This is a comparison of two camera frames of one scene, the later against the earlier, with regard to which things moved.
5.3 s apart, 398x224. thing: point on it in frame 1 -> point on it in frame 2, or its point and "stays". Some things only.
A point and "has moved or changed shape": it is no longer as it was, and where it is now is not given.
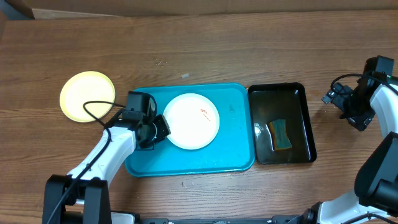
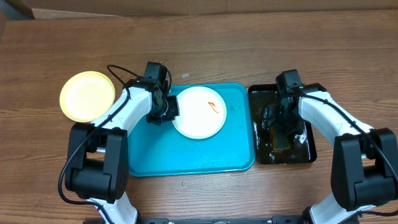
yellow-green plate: [86, 86] stays
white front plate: [193, 121] has moved or changed shape
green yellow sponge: [280, 137] stays
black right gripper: [362, 121] -> [273, 119]
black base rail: [276, 219] stays
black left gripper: [164, 131] -> [173, 101]
